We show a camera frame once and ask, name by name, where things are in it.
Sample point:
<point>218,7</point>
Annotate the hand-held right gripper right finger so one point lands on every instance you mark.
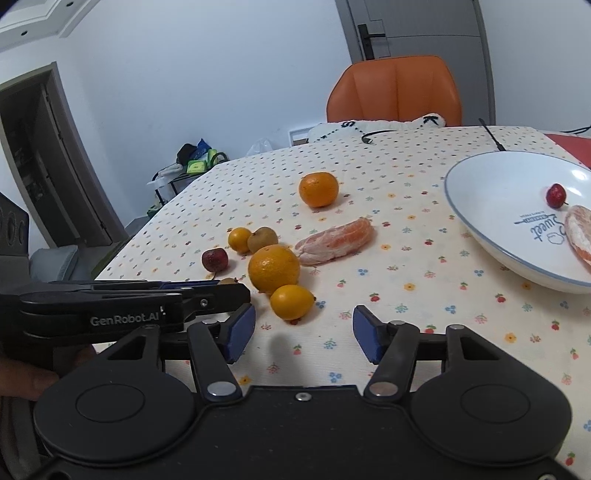
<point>367,334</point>

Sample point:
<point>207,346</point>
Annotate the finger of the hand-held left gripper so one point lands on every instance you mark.
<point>184,285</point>
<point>217,297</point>

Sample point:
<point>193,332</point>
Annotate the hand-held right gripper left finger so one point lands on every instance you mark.
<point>240,333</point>

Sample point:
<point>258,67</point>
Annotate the small yellow-brown fruit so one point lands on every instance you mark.
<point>228,280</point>

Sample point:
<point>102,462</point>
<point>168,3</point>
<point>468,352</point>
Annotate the brown kiwi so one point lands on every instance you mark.
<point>264,237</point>

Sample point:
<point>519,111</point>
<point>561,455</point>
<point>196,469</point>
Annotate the orange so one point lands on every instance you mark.
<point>274,269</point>
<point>318,189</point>

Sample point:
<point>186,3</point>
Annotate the white plate with blue rim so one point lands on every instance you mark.
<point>503,217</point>

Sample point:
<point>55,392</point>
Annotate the person's left hand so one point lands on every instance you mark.
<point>25,376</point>

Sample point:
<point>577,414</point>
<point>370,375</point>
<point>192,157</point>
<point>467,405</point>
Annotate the dark red jujube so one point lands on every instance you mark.
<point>214,260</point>
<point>556,195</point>

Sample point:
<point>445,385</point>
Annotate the grey seat cushion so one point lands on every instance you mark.
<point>51,264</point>

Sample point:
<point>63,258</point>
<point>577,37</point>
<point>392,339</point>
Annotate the oval yellow-orange kumquat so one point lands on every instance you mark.
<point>292,302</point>

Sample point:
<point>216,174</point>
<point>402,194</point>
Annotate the small round kumquat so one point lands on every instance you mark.
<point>238,240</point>

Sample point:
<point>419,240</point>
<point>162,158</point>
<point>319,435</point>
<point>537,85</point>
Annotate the floral tablecloth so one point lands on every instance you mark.
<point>392,277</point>

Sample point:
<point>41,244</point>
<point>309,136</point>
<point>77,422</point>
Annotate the peeled pomelo segment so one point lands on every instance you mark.
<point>334,243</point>
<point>579,233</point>

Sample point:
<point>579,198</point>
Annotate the black metal rack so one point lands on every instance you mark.
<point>175,184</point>

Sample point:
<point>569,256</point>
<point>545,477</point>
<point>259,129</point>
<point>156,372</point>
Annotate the dark panel with round holes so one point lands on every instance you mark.
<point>11,226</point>

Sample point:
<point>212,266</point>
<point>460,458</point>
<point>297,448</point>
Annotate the white cloth on rack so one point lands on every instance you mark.
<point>165,174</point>

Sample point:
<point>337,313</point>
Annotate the green packet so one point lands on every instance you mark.
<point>212,157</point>
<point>196,166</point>

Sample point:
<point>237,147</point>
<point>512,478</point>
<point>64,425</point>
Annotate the black item on rack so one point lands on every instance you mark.
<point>186,153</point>

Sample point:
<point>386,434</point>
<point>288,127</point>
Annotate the blue packet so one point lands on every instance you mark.
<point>202,147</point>

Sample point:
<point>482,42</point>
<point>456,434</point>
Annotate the clear plastic bag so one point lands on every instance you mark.
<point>258,147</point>

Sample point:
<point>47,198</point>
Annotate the white framed board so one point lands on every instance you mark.
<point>298,136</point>

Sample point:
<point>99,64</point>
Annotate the white cushion with black pattern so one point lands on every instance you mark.
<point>332,129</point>

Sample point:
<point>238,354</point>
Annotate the orange leather chair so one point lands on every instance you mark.
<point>392,90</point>

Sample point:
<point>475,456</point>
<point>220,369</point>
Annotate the red cloth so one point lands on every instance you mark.
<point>575,145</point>

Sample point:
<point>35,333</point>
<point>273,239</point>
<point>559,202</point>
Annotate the grey door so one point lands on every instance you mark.
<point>415,27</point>

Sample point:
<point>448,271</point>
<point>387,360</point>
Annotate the dark wooden door frame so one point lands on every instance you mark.
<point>55,92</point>

